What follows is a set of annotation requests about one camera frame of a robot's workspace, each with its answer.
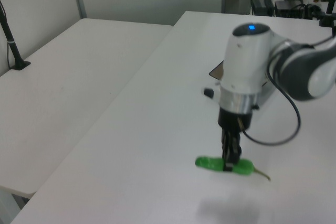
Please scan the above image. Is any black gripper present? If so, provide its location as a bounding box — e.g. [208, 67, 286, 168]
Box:
[217, 107, 254, 172]

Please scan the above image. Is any green chili pepper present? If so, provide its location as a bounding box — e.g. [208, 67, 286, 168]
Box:
[195, 156, 272, 182]

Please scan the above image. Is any brown square ceramic plate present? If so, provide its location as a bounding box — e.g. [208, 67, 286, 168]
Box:
[208, 60, 276, 105]

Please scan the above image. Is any black power supply box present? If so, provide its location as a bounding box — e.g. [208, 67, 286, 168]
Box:
[250, 0, 274, 16]

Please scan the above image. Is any black electronics box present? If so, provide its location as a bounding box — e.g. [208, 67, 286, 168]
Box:
[274, 0, 306, 19]

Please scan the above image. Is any grey table leg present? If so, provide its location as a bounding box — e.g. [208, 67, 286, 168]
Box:
[0, 188, 28, 224]

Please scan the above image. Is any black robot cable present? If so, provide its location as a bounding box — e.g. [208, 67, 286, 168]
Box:
[238, 61, 301, 146]

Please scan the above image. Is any black clamp camera mount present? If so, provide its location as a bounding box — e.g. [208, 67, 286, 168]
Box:
[307, 0, 336, 28]

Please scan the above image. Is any thin black stand cable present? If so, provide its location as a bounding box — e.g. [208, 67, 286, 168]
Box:
[7, 42, 13, 69]

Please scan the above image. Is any black camera stand pole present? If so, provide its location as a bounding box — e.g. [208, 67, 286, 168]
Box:
[0, 0, 32, 71]

